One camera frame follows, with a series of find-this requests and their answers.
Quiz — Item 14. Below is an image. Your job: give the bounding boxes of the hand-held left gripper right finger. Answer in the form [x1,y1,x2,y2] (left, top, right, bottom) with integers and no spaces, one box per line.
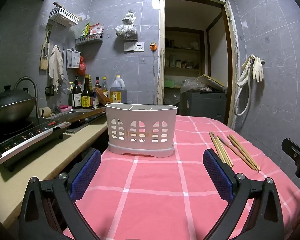
[203,149,285,240]

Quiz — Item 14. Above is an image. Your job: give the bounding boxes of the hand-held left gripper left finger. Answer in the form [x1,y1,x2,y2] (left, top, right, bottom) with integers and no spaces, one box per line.
[19,148,101,240]

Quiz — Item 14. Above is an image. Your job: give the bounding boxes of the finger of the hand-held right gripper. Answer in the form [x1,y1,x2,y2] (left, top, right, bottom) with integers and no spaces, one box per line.
[281,138,300,160]

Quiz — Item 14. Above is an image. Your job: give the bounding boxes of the bunch of wooden chopsticks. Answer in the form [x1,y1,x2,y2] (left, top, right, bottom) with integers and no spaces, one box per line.
[209,131,262,173]

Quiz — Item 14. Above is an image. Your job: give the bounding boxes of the white utensil basket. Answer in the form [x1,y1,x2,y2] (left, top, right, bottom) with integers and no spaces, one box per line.
[105,103,178,158]

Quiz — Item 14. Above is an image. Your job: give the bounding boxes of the wooden cutting board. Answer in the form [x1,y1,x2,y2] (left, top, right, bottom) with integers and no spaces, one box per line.
[66,106,107,128]

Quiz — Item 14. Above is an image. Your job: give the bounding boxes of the steel sink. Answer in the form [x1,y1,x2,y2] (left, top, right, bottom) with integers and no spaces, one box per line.
[46,107,107,133]

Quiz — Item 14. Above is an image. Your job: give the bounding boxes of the pink checked tablecloth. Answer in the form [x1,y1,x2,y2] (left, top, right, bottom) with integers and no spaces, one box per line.
[62,115,300,240]

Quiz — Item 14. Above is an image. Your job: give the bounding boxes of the grey cabinet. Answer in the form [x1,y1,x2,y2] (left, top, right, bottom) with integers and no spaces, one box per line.
[181,91,227,124]

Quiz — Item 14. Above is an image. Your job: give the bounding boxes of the black induction cooker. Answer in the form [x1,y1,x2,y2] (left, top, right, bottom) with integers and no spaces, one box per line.
[0,119,72,172]

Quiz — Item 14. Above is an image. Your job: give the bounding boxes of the beige kitchen counter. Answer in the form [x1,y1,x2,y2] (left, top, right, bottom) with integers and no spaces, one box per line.
[0,115,109,230]

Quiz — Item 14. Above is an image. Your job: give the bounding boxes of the beige sponge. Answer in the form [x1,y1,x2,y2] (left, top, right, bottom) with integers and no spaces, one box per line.
[38,107,52,118]

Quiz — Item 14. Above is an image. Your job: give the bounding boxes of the dark bottle yellow label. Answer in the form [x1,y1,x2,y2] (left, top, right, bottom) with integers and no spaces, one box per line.
[81,74,94,109]

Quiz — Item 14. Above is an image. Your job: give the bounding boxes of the dark bottle white label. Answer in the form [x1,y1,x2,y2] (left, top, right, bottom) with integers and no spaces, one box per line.
[71,76,83,109]

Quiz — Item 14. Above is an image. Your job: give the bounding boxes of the brown packet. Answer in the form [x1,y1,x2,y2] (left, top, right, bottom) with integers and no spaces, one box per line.
[93,86,111,106]

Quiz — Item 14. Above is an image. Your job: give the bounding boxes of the clear bottle yellow cap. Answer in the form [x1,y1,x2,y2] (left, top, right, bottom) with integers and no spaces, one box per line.
[101,77,109,98]

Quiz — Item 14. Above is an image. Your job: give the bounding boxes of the large oil jug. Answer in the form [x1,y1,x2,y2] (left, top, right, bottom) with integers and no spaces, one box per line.
[110,75,128,104]

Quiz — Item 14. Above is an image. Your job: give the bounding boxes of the mesh strainer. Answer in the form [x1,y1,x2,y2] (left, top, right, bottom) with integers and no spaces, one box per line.
[59,77,72,95]

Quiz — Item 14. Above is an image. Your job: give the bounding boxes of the crumpled clear plastic bag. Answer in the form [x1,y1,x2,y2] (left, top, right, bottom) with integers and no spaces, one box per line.
[181,79,213,93]

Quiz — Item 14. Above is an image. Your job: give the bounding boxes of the flat beige cushion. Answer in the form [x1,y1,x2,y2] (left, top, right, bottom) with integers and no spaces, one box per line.
[198,74,228,93]

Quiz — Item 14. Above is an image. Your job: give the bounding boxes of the black wok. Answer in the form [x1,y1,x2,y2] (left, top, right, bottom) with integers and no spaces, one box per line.
[0,97,37,127]

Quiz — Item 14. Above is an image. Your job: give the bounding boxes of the green box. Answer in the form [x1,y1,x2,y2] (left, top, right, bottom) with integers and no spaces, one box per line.
[164,80,182,89]

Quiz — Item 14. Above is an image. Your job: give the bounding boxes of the grey curved faucet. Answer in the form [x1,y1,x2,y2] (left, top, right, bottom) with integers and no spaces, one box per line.
[14,77,40,118]

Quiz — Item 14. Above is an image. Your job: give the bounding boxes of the red plastic bag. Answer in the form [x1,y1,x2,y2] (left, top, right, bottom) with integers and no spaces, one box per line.
[79,56,87,75]

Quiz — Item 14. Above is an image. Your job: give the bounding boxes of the black wok lid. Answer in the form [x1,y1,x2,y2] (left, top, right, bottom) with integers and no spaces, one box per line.
[0,85,33,109]

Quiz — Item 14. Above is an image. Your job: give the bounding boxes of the white hanging towel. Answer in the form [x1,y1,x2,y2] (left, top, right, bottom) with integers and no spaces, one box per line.
[48,45,65,93]

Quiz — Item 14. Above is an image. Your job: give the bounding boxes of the wooden knife rack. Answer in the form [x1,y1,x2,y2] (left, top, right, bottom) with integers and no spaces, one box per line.
[39,24,52,70]

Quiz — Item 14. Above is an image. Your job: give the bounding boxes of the wooden storage shelves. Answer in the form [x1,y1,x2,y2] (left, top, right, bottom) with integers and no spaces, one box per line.
[164,29,205,80]

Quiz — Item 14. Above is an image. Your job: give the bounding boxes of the colourful seasoning packets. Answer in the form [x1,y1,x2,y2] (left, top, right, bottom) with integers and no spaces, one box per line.
[80,23,104,37]

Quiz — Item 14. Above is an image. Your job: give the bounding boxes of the hanging clear plastic bag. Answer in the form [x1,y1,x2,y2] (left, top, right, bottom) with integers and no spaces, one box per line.
[114,10,139,41]

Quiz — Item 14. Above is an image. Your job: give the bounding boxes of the white hose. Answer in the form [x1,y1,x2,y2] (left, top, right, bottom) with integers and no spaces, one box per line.
[234,54,256,117]

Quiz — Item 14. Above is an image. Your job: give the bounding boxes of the wooden door frame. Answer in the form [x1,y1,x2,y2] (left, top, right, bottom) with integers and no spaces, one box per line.
[157,0,241,132]

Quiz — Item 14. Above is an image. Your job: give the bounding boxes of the white perforated wall holder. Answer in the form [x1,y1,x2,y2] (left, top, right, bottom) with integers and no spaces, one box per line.
[66,49,81,69]

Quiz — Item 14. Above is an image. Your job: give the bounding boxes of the thin white cable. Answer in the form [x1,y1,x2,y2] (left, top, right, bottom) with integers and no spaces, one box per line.
[152,51,157,105]

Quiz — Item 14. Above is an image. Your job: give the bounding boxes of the grey wall shelf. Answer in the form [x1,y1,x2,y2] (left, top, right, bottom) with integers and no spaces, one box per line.
[75,33,104,46]

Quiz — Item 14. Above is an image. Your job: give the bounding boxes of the white wall basket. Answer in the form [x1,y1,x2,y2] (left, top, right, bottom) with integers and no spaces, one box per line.
[49,6,80,27]

